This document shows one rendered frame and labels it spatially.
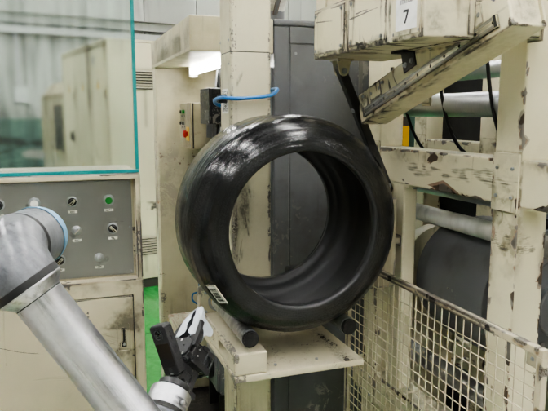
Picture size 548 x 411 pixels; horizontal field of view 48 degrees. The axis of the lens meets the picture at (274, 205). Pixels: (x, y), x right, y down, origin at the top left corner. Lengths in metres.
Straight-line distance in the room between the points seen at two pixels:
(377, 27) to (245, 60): 0.48
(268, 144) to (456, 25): 0.50
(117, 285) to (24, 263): 1.14
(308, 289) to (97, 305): 0.76
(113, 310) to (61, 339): 1.13
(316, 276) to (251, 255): 0.22
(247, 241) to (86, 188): 0.61
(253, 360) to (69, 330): 0.65
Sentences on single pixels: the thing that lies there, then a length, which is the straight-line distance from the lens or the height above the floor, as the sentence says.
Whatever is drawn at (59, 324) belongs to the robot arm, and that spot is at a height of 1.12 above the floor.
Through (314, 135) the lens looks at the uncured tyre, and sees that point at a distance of 1.53.
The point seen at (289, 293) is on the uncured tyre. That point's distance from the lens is 1.86.
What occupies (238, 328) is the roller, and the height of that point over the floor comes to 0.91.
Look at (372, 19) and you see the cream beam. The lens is 1.61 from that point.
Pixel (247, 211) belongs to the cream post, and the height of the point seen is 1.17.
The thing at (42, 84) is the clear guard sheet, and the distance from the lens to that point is 2.14.
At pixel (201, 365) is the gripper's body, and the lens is 1.40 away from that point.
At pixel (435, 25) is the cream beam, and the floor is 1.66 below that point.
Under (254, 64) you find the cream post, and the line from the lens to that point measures 1.89.
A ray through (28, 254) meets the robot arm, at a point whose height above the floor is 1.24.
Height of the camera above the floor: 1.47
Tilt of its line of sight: 9 degrees down
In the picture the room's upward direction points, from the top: straight up
